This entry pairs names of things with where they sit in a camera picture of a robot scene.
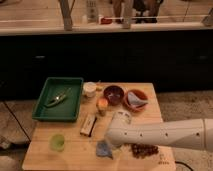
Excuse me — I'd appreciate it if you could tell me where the blue sponge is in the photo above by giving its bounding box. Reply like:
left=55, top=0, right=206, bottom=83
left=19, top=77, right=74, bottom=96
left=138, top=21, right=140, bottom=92
left=96, top=140, right=113, bottom=158

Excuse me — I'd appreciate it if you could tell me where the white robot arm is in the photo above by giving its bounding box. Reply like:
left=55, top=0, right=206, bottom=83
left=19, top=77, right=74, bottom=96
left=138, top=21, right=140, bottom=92
left=104, top=110, right=213, bottom=152

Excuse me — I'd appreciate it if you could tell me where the green plastic tray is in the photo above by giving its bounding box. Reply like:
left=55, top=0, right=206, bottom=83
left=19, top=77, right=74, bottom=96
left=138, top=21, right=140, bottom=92
left=32, top=77, right=84, bottom=122

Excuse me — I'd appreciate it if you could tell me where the bunch of red grapes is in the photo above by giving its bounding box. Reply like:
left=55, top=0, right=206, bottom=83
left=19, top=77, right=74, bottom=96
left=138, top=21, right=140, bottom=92
left=131, top=144, right=159, bottom=158

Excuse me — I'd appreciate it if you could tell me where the wooden block with black edge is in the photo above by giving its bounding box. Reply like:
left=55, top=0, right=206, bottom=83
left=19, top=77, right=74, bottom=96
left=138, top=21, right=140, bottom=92
left=80, top=115, right=97, bottom=137

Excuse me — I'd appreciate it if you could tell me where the grey cloth in bowl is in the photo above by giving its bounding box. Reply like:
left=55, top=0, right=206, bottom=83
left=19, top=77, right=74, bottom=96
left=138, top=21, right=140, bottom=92
left=127, top=92, right=148, bottom=107

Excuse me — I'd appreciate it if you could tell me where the dark red bowl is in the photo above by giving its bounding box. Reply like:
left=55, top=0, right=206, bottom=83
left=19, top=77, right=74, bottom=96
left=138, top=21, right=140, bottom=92
left=104, top=85, right=124, bottom=106

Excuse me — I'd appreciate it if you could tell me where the green plastic cup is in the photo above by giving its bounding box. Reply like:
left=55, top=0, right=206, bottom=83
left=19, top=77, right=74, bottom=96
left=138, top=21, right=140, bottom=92
left=49, top=134, right=65, bottom=151

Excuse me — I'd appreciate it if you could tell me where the orange bowl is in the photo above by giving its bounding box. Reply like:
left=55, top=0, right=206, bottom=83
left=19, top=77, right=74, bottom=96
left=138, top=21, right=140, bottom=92
left=123, top=89, right=148, bottom=113

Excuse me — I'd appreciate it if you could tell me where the white small cup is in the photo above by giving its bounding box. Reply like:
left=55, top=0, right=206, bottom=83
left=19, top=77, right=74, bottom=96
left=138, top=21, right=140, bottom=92
left=83, top=82, right=97, bottom=98

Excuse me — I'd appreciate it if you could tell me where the green chili pepper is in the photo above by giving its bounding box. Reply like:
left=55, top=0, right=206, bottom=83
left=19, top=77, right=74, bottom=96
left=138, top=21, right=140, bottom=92
left=46, top=88, right=70, bottom=108

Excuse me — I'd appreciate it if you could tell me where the black cable on floor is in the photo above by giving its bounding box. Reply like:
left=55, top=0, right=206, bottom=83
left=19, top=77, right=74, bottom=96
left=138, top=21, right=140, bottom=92
left=175, top=161, right=195, bottom=171

